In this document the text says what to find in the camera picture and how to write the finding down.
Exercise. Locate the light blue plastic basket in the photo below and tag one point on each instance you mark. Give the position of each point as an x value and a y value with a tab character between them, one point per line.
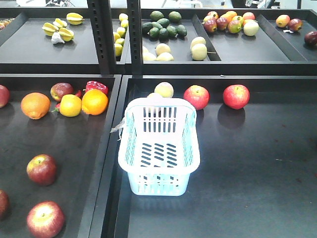
159	146

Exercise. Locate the pale peach behind basket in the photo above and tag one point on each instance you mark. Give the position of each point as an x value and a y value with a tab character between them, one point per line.
165	89

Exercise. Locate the red apple right tray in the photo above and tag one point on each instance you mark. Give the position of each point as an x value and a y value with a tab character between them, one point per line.
198	96

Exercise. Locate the large orange right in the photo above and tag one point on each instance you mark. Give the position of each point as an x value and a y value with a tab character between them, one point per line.
94	102

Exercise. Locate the red bell pepper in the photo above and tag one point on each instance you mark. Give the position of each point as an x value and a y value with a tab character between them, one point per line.
96	85

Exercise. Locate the red apple far right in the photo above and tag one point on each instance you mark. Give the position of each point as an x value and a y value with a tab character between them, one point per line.
236	96

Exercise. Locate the yellow apple by orange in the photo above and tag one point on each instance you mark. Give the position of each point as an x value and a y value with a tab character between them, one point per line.
70	105

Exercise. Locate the red apple behind oranges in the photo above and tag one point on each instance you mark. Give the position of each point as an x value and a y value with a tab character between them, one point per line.
60	89

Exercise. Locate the black wooden display stand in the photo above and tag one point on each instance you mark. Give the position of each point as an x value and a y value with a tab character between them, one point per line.
258	172

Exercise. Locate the orange left of pair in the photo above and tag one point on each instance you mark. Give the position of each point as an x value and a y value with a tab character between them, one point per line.
35	105

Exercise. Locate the red apple front left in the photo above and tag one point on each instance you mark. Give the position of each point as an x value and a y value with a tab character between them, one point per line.
42	169

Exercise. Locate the white garlic bulb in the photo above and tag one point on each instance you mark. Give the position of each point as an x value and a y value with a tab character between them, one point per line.
56	38

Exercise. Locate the red apple front middle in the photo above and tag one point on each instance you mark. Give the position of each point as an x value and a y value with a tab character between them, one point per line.
45	220

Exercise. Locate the big red apple back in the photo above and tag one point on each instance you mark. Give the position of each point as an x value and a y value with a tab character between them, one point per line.
4	96

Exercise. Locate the red apple bottom edge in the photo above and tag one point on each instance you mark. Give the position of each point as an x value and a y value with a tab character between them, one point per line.
4	204

